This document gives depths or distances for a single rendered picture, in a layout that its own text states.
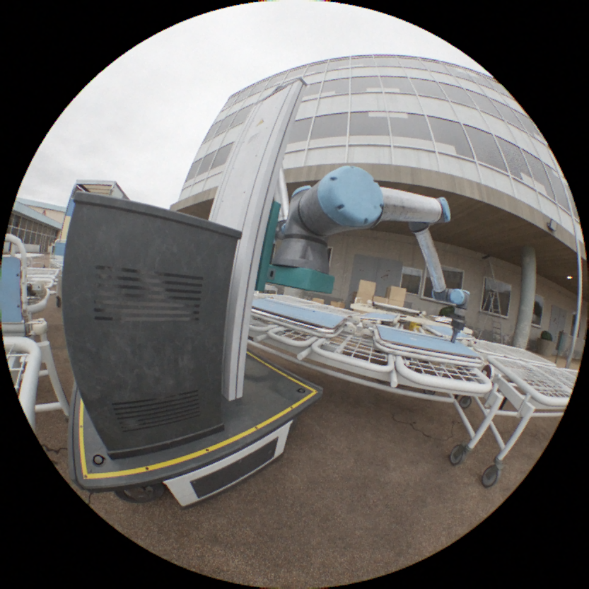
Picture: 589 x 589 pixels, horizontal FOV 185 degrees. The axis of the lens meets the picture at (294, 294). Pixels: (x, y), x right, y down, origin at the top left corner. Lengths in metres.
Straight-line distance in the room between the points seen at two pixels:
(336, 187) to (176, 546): 1.06
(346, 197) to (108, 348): 0.53
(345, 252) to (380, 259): 1.42
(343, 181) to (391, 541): 1.10
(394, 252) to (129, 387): 7.24
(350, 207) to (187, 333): 0.41
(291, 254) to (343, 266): 6.71
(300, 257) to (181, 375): 0.42
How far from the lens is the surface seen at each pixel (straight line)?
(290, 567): 0.77
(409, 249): 7.31
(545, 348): 10.02
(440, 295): 1.29
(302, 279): 0.49
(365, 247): 7.25
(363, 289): 4.51
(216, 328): 0.39
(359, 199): 0.42
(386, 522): 0.90
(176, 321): 0.35
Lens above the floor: 0.76
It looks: 4 degrees down
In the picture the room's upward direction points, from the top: 10 degrees clockwise
